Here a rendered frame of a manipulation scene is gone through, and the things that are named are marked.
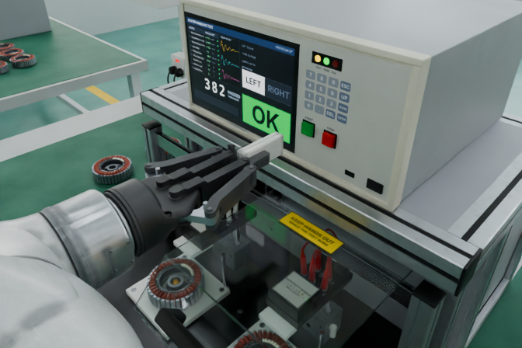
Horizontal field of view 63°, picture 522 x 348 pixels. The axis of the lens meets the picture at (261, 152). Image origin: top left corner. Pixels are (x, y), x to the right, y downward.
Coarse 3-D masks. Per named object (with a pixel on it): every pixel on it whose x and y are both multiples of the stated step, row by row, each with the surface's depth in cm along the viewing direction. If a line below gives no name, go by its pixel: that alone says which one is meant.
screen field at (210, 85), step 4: (204, 80) 75; (208, 80) 74; (212, 80) 73; (204, 84) 75; (208, 84) 74; (212, 84) 74; (216, 84) 73; (220, 84) 72; (204, 88) 76; (208, 88) 75; (212, 88) 74; (216, 88) 73; (220, 88) 72; (224, 88) 72; (212, 92) 75; (216, 92) 74; (220, 92) 73; (224, 92) 72; (224, 96) 72
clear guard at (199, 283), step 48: (192, 240) 58; (240, 240) 58; (288, 240) 58; (192, 288) 52; (240, 288) 51; (288, 288) 51; (336, 288) 51; (384, 288) 51; (240, 336) 46; (288, 336) 46; (336, 336) 46
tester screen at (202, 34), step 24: (192, 24) 72; (192, 48) 74; (216, 48) 69; (240, 48) 65; (264, 48) 61; (288, 48) 58; (192, 72) 77; (216, 72) 72; (240, 72) 67; (264, 72) 63; (288, 72) 60; (216, 96) 74; (240, 96) 69; (264, 96) 65; (240, 120) 72; (288, 144) 65
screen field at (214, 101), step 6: (198, 90) 78; (198, 96) 78; (204, 96) 77; (210, 96) 76; (210, 102) 76; (216, 102) 75; (222, 102) 73; (222, 108) 74; (228, 108) 73; (234, 108) 72; (234, 114) 72
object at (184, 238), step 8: (232, 208) 90; (240, 208) 90; (224, 216) 88; (192, 224) 83; (200, 224) 83; (184, 232) 84; (192, 232) 82; (200, 232) 81; (176, 240) 85; (184, 240) 85
